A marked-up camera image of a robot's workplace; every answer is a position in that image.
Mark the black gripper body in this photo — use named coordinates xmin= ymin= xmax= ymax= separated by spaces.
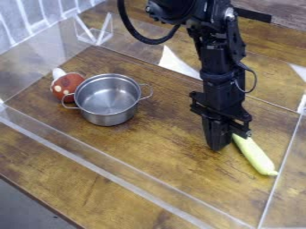
xmin=189 ymin=91 xmax=253 ymax=138

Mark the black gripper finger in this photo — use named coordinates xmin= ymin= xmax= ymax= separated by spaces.
xmin=212 ymin=120 xmax=233 ymax=151
xmin=202 ymin=116 xmax=213 ymax=148

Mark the green handled metal spoon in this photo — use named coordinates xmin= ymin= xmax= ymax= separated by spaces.
xmin=233 ymin=134 xmax=278 ymax=176

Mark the small steel pot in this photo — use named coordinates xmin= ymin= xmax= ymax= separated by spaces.
xmin=62 ymin=73 xmax=154 ymax=126

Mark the red toy mushroom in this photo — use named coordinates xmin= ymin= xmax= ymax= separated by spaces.
xmin=51 ymin=68 xmax=86 ymax=103

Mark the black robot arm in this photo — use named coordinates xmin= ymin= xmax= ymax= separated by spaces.
xmin=146 ymin=0 xmax=253 ymax=151

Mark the black bar on table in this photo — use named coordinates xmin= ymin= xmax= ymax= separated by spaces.
xmin=236 ymin=7 xmax=272 ymax=23

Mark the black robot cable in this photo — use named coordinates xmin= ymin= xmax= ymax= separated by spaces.
xmin=117 ymin=0 xmax=184 ymax=46

